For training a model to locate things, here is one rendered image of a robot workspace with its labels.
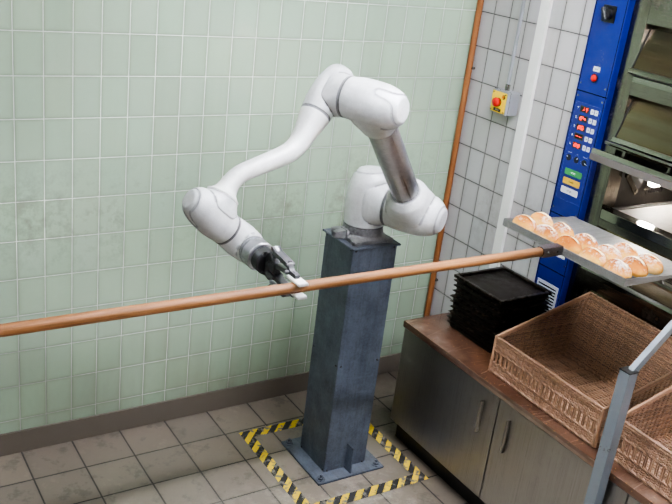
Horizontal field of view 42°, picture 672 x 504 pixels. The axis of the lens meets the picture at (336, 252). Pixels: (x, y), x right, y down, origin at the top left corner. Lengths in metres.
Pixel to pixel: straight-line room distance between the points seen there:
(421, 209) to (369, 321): 0.55
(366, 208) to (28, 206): 1.21
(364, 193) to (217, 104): 0.69
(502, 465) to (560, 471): 0.29
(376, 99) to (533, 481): 1.49
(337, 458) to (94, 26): 1.91
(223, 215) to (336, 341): 1.06
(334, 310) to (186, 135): 0.88
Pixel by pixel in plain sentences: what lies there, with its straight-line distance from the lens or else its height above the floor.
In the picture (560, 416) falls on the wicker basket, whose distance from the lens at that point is 3.15.
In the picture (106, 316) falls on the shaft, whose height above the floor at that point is 1.20.
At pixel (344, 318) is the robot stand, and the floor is 0.71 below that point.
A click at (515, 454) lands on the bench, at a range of 3.30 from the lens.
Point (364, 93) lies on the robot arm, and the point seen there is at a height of 1.64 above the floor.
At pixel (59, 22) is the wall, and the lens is 3.16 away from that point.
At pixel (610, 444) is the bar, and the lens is 2.89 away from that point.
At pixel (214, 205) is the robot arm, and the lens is 2.44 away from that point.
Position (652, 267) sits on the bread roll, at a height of 1.20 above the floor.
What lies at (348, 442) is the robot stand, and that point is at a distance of 3.63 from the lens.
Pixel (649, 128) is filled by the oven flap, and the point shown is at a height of 1.53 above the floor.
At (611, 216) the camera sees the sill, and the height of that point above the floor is 1.17.
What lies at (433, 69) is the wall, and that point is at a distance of 3.94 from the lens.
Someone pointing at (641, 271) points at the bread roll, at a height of 1.20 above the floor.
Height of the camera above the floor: 2.14
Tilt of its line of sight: 21 degrees down
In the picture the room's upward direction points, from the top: 7 degrees clockwise
